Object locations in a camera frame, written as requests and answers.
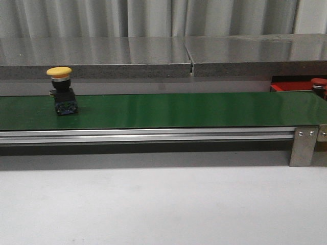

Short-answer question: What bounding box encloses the red plastic tray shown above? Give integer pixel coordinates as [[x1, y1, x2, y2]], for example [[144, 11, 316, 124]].
[[270, 75, 326, 93]]

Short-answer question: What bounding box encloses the steel table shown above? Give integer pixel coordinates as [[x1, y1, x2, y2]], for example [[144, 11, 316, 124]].
[[1, 37, 191, 80], [184, 34, 326, 77]]

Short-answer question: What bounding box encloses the steel conveyor support bracket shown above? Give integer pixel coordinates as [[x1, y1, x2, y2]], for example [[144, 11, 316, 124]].
[[289, 127, 319, 167]]

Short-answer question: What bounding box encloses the left steel table top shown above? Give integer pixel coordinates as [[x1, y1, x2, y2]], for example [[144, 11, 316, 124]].
[[1, 37, 191, 80]]

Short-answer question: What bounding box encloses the grey pleated curtain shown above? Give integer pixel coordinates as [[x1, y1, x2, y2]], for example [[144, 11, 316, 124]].
[[1, 1, 326, 38]]

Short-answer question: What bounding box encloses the green conveyor belt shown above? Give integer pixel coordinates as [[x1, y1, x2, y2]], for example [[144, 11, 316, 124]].
[[1, 92, 326, 131]]

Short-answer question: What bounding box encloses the aluminium conveyor side rail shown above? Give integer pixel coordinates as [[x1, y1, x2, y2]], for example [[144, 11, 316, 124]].
[[1, 127, 295, 145]]

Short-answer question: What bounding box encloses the right steel table top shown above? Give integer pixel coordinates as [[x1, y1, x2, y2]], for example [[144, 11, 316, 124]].
[[184, 34, 326, 77]]

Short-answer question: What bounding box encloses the red mushroom push button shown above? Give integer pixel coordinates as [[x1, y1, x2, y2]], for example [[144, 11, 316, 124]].
[[311, 78, 326, 98]]

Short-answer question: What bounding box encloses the steel end bracket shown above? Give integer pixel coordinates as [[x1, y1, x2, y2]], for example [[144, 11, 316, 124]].
[[317, 124, 327, 142]]

